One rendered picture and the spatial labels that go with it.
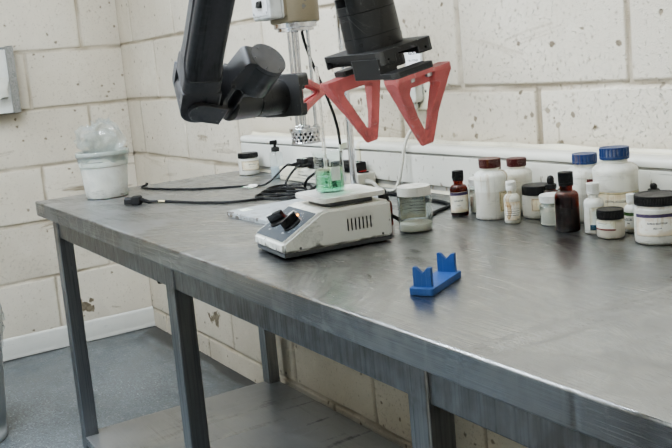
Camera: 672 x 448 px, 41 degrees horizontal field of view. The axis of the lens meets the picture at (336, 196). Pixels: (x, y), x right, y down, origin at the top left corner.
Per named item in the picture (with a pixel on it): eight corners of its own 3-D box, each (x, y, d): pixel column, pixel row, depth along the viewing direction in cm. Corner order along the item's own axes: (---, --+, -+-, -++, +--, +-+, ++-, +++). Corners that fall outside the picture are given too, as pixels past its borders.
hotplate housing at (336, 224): (284, 261, 143) (279, 211, 142) (255, 249, 155) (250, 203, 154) (405, 238, 152) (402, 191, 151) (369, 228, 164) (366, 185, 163)
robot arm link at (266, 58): (174, 75, 137) (184, 120, 132) (206, 22, 129) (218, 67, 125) (243, 87, 143) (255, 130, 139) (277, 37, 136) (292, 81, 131)
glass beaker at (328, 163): (353, 192, 152) (349, 145, 151) (335, 198, 148) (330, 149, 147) (325, 192, 156) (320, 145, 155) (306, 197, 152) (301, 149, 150)
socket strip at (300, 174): (358, 190, 214) (356, 171, 213) (279, 179, 247) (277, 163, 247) (377, 186, 217) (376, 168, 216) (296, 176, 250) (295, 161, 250)
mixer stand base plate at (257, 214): (267, 225, 177) (267, 220, 177) (225, 215, 194) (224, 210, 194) (392, 201, 192) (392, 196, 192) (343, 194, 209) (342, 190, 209)
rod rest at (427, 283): (433, 296, 115) (431, 269, 114) (408, 295, 116) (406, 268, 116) (462, 277, 123) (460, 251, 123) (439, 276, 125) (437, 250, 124)
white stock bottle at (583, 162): (564, 223, 153) (561, 156, 152) (572, 216, 159) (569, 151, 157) (602, 223, 150) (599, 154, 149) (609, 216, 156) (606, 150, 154)
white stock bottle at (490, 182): (480, 222, 161) (476, 161, 159) (473, 216, 167) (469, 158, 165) (513, 219, 161) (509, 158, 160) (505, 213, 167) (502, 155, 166)
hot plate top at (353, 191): (322, 204, 146) (321, 199, 146) (293, 197, 156) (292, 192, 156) (387, 194, 151) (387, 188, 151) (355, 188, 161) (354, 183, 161)
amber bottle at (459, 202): (451, 213, 172) (448, 169, 171) (469, 212, 171) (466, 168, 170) (450, 217, 169) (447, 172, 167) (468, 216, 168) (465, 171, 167)
